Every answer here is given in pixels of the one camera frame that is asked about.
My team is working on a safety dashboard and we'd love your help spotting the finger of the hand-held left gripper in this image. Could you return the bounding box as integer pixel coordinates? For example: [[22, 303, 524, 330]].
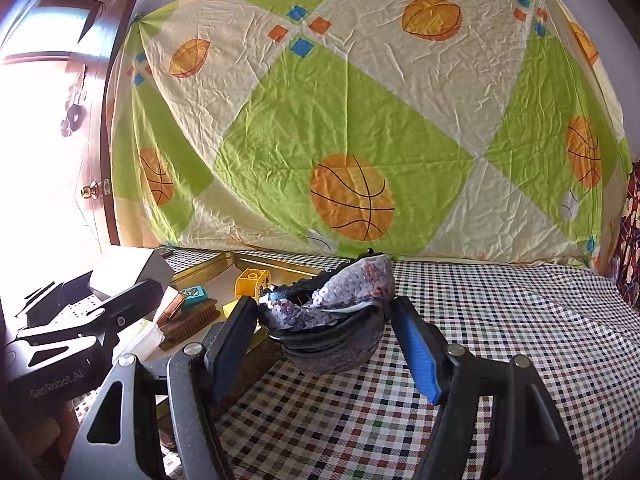
[[17, 280, 166, 348], [15, 271, 96, 330]]

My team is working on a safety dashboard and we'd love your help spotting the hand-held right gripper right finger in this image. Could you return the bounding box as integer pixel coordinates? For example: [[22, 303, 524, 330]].
[[392, 297, 583, 480]]

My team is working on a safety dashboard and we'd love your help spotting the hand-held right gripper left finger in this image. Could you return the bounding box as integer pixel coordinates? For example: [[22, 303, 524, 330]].
[[62, 297, 258, 480]]

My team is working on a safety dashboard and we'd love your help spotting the white card box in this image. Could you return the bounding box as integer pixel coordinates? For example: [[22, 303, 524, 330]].
[[89, 249, 174, 302]]

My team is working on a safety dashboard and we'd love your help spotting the pinkish brown rectangular box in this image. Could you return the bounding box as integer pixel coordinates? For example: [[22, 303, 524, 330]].
[[152, 287, 187, 328]]

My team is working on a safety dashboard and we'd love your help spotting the clear plastic box green label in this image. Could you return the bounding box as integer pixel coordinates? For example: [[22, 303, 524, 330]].
[[112, 317, 166, 361]]

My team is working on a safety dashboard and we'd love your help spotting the brown wooden brush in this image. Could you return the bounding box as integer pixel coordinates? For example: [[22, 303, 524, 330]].
[[159, 298, 222, 351]]

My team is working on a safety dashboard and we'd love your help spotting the yellow studded building block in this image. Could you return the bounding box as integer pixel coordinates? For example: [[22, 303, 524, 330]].
[[236, 268, 273, 302]]

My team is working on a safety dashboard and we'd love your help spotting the gold tin box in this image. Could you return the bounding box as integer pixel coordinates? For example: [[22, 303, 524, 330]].
[[150, 252, 346, 453]]

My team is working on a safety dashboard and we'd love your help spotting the checked tablecloth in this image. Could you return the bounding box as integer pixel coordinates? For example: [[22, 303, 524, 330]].
[[70, 247, 640, 480]]

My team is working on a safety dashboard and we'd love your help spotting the door ornament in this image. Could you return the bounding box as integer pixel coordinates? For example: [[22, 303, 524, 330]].
[[60, 67, 90, 138]]

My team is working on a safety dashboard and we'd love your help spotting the red plaid bear print cloth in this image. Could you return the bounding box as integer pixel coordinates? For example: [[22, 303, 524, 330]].
[[612, 160, 640, 308]]

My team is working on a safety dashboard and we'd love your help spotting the green basketball print sheet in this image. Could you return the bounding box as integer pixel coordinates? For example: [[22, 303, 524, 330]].
[[107, 0, 633, 266]]

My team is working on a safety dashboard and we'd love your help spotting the brown wooden door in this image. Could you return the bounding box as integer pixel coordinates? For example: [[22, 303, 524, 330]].
[[0, 0, 146, 251]]

